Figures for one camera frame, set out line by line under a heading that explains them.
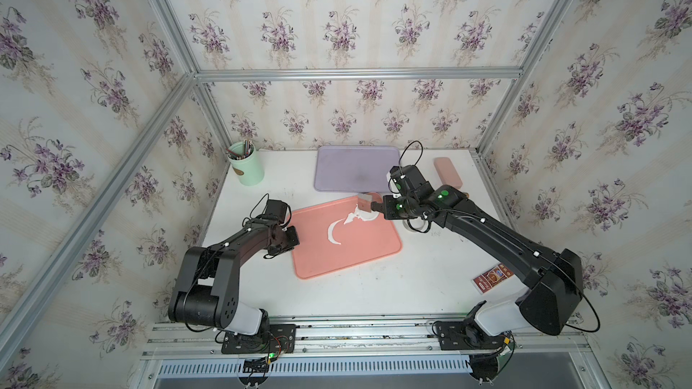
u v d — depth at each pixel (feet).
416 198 1.92
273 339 2.39
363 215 3.21
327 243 3.04
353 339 2.46
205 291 1.44
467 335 2.17
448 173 3.66
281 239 2.57
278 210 2.46
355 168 3.80
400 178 1.95
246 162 3.23
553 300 1.54
